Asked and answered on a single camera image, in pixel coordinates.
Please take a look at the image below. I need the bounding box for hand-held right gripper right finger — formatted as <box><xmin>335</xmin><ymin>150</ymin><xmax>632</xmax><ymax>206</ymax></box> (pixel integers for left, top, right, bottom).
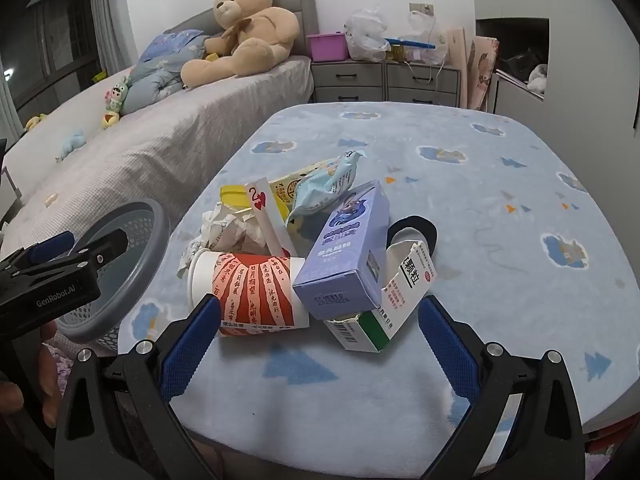
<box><xmin>417</xmin><ymin>294</ymin><xmax>586</xmax><ymax>480</ymax></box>

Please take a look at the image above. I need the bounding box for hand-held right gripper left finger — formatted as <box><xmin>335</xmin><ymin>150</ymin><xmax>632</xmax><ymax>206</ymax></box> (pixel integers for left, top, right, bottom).
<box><xmin>54</xmin><ymin>294</ymin><xmax>236</xmax><ymax>480</ymax></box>

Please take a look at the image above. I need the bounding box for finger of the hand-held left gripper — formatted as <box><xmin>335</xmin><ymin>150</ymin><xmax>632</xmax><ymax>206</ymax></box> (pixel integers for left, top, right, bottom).
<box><xmin>0</xmin><ymin>231</ymin><xmax>77</xmax><ymax>272</ymax></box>
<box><xmin>10</xmin><ymin>228</ymin><xmax>130</xmax><ymax>281</ymax></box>

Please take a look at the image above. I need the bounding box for grey perforated plastic basket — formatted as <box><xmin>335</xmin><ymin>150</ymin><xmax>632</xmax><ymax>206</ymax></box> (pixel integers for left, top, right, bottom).
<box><xmin>52</xmin><ymin>198</ymin><xmax>172</xmax><ymax>358</ymax></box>

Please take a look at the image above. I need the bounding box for white and green medicine box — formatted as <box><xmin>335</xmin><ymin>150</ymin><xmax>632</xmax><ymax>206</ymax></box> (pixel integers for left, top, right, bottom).
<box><xmin>322</xmin><ymin>241</ymin><xmax>438</xmax><ymax>353</ymax></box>

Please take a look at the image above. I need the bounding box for red and white paper cup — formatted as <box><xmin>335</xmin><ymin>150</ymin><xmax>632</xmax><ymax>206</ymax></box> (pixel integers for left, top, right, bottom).
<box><xmin>187</xmin><ymin>249</ymin><xmax>311</xmax><ymax>338</ymax></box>

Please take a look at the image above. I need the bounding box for black elastic band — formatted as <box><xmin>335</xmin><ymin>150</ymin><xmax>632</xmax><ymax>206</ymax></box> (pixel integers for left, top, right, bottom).
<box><xmin>386</xmin><ymin>215</ymin><xmax>440</xmax><ymax>271</ymax></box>

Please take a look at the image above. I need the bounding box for white paper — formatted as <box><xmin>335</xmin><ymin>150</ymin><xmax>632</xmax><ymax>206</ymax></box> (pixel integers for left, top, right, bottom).
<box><xmin>177</xmin><ymin>202</ymin><xmax>273</xmax><ymax>278</ymax></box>

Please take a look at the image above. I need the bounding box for yellow plastic lid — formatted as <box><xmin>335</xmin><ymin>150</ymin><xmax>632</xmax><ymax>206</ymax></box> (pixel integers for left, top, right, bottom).
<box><xmin>220</xmin><ymin>185</ymin><xmax>293</xmax><ymax>221</ymax></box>

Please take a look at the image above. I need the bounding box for purple cardboard box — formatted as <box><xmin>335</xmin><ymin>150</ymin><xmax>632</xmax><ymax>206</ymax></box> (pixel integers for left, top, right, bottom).
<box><xmin>292</xmin><ymin>180</ymin><xmax>391</xmax><ymax>321</ymax></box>

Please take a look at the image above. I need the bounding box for white playing card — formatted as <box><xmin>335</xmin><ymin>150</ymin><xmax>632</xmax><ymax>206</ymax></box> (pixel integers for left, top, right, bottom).
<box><xmin>245</xmin><ymin>177</ymin><xmax>298</xmax><ymax>258</ymax></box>

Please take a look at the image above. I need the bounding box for cream snack wrapper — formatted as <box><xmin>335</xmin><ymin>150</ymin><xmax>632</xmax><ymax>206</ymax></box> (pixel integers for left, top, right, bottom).
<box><xmin>270</xmin><ymin>159</ymin><xmax>346</xmax><ymax>251</ymax></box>

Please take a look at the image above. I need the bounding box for light blue mask packet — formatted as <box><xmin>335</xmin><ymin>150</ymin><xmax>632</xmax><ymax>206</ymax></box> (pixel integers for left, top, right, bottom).
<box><xmin>287</xmin><ymin>151</ymin><xmax>368</xmax><ymax>221</ymax></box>

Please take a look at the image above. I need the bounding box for person's left hand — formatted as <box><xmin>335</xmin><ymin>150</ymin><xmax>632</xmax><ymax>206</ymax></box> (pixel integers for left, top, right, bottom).
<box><xmin>0</xmin><ymin>320</ymin><xmax>65</xmax><ymax>430</ymax></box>

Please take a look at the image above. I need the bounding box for purple shaggy rug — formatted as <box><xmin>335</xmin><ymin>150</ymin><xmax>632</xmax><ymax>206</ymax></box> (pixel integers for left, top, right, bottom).
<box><xmin>42</xmin><ymin>342</ymin><xmax>81</xmax><ymax>396</ymax></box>

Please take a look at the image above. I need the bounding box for small blue plush toy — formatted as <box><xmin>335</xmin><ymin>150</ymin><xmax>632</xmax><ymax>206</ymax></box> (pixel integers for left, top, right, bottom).
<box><xmin>56</xmin><ymin>130</ymin><xmax>86</xmax><ymax>161</ymax></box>

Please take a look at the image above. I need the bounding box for bed with grey cover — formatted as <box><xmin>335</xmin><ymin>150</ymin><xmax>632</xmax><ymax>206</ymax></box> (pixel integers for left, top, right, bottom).
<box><xmin>0</xmin><ymin>55</ymin><xmax>315</xmax><ymax>261</ymax></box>

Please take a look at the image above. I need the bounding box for small green plush doll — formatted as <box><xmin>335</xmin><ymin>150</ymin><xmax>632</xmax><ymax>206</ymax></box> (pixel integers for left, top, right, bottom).
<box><xmin>101</xmin><ymin>77</ymin><xmax>130</xmax><ymax>131</ymax></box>

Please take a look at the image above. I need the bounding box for blue floral quilt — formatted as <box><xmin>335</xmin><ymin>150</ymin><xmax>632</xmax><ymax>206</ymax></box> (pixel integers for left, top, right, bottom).
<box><xmin>122</xmin><ymin>35</ymin><xmax>221</xmax><ymax>115</ymax></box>

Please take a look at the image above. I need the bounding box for window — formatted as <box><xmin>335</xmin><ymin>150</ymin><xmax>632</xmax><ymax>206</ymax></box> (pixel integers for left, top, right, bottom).
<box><xmin>0</xmin><ymin>0</ymin><xmax>108</xmax><ymax>126</ymax></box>

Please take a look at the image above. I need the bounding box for blue patterned pillow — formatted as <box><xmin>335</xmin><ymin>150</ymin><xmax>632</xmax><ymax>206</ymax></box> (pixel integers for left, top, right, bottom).
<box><xmin>141</xmin><ymin>30</ymin><xmax>211</xmax><ymax>58</ymax></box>

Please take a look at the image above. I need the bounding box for grey curtain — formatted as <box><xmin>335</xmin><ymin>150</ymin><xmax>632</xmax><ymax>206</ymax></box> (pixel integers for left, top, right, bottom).
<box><xmin>87</xmin><ymin>0</ymin><xmax>141</xmax><ymax>76</ymax></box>

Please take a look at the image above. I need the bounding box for large tan teddy bear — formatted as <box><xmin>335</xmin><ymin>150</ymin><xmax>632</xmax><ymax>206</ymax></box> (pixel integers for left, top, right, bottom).
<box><xmin>180</xmin><ymin>0</ymin><xmax>301</xmax><ymax>88</ymax></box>

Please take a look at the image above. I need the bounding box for pink board with animal print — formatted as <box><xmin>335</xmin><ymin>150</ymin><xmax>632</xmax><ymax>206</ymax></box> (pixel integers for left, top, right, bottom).
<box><xmin>465</xmin><ymin>35</ymin><xmax>501</xmax><ymax>113</ymax></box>

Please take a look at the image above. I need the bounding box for plain pink board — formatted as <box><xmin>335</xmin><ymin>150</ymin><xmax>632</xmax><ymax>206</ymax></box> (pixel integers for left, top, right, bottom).
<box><xmin>446</xmin><ymin>27</ymin><xmax>468</xmax><ymax>108</ymax></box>

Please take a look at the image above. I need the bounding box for dark cloth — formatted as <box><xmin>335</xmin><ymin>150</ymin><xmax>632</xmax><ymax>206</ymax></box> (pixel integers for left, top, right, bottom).
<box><xmin>500</xmin><ymin>50</ymin><xmax>548</xmax><ymax>81</ymax></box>

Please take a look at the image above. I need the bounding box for purple plastic bin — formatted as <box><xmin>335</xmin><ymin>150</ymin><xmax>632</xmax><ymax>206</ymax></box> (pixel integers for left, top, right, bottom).
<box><xmin>306</xmin><ymin>32</ymin><xmax>349</xmax><ymax>62</ymax></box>

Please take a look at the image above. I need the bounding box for grey padded headboard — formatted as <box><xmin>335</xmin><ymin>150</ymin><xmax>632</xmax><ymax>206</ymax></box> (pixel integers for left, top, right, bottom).
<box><xmin>165</xmin><ymin>0</ymin><xmax>319</xmax><ymax>56</ymax></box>

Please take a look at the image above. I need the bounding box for clear plastic bag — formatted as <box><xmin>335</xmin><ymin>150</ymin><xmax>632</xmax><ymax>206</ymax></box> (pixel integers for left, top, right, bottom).
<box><xmin>407</xmin><ymin>10</ymin><xmax>448</xmax><ymax>66</ymax></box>

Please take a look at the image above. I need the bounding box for white plastic bag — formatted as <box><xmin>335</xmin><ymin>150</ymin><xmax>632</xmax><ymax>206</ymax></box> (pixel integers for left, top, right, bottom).
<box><xmin>344</xmin><ymin>8</ymin><xmax>392</xmax><ymax>63</ymax></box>

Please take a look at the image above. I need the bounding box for white cabinet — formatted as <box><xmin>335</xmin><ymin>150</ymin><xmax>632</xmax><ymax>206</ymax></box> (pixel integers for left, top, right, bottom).
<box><xmin>470</xmin><ymin>0</ymin><xmax>640</xmax><ymax>136</ymax></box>

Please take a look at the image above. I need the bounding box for white cable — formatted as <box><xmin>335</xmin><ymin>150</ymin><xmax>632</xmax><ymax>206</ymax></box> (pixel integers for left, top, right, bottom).
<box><xmin>405</xmin><ymin>12</ymin><xmax>448</xmax><ymax>83</ymax></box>

